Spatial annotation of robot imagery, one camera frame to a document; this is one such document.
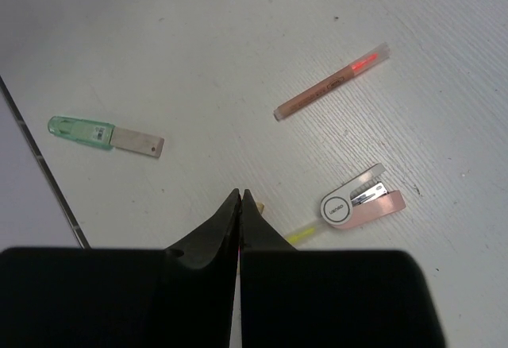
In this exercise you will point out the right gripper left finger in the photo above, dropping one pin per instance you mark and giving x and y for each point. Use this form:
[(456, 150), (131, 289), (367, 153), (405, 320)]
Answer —
[(181, 296)]

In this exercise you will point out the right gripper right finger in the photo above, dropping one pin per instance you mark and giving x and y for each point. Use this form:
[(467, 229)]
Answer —
[(329, 298)]

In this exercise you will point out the pink white mini stapler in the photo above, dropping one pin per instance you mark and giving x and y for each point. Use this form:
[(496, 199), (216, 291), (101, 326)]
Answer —
[(361, 200)]

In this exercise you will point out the green correction tape cap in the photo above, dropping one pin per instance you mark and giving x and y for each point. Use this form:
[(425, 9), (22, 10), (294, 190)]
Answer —
[(82, 131)]

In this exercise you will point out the yellow highlighter pen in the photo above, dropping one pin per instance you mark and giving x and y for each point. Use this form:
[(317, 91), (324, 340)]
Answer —
[(305, 233)]

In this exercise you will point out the small tan eraser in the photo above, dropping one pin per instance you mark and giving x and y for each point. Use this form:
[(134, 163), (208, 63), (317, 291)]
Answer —
[(260, 207)]

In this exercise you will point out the orange highlighter pen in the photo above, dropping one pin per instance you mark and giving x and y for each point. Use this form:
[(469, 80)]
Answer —
[(350, 71)]

